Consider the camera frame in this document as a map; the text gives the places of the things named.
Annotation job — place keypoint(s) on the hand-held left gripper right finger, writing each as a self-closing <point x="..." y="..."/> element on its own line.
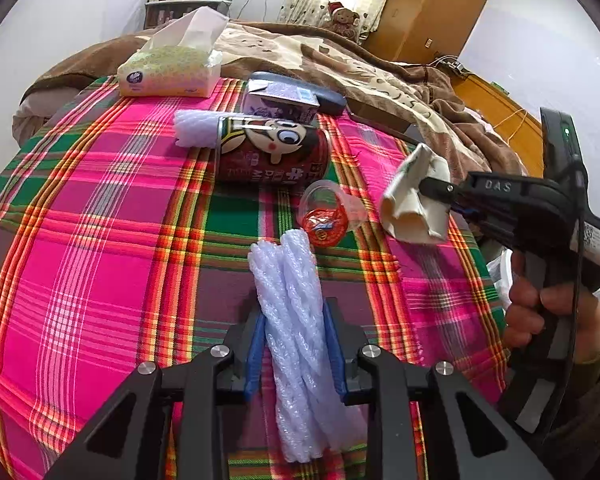
<point x="336" y="355"/>

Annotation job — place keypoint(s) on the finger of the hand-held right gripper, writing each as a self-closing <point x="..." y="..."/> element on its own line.
<point x="440" y="187"/>
<point x="467" y="211"/>

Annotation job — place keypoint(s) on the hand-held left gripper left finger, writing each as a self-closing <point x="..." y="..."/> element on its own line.
<point x="255" y="355"/>

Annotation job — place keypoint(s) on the white foam fruit net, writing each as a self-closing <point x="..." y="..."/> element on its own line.
<point x="295" y="350"/>
<point x="195" y="127"/>

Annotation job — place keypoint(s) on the cream paper bag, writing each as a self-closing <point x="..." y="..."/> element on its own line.
<point x="410" y="220"/>

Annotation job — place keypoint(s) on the white trash bin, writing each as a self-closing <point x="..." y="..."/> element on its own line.
<point x="500" y="275"/>

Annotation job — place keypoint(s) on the person's right forearm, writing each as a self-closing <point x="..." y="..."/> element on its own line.
<point x="595" y="410"/>

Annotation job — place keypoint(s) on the person's right hand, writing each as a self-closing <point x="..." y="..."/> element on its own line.
<point x="525" y="320"/>

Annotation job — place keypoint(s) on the black smartphone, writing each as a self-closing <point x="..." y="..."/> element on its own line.
<point x="380" y="122"/>

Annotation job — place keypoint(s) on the wooden headboard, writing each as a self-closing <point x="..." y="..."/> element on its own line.
<point x="500" y="105"/>

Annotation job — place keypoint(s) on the brown blanket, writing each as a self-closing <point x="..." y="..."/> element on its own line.
<point x="380" y="80"/>

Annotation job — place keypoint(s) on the white power strip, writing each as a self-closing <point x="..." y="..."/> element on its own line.
<point x="450" y="64"/>

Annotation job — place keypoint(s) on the clear cup with red lid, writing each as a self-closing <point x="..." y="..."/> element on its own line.
<point x="322" y="227"/>

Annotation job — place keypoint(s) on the dark blue glasses case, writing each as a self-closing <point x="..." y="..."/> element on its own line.
<point x="330" y="100"/>

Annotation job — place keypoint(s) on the red cartoon drink can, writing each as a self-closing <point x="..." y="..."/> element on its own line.
<point x="275" y="152"/>

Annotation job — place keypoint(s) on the wooden wardrobe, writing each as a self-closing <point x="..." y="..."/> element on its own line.
<point x="430" y="15"/>

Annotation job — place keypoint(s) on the purple drink carton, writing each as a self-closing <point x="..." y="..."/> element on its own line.
<point x="275" y="105"/>

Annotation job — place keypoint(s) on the plaid tablecloth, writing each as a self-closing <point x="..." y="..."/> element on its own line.
<point x="105" y="240"/>

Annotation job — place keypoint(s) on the brown teddy bear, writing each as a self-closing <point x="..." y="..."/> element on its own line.
<point x="342" y="20"/>

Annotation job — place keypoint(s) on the green white tissue pack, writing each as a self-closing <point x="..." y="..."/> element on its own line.
<point x="170" y="67"/>

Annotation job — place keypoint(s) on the shelf with cosmetics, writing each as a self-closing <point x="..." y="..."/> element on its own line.
<point x="170" y="12"/>

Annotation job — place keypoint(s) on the pale bed mattress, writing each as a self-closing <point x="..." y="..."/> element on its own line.
<point x="27" y="120"/>

